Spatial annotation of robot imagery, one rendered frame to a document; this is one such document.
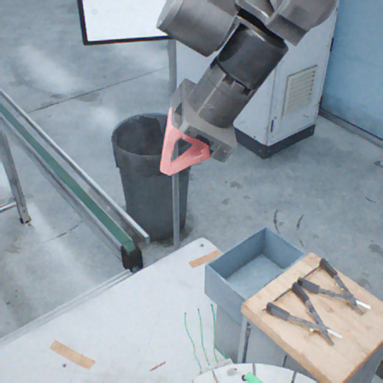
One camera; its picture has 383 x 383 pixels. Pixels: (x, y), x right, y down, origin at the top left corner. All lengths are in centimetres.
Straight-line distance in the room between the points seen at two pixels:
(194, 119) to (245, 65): 8
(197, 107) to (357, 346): 49
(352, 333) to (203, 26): 57
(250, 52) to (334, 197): 237
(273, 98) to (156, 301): 183
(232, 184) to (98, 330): 178
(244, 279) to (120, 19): 75
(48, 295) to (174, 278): 113
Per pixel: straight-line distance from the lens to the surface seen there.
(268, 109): 282
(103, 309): 120
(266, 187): 279
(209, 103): 50
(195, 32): 46
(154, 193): 219
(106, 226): 142
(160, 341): 113
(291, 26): 46
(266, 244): 100
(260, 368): 73
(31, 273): 240
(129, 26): 133
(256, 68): 48
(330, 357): 80
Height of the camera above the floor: 173
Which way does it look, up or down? 39 degrees down
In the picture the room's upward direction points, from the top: straight up
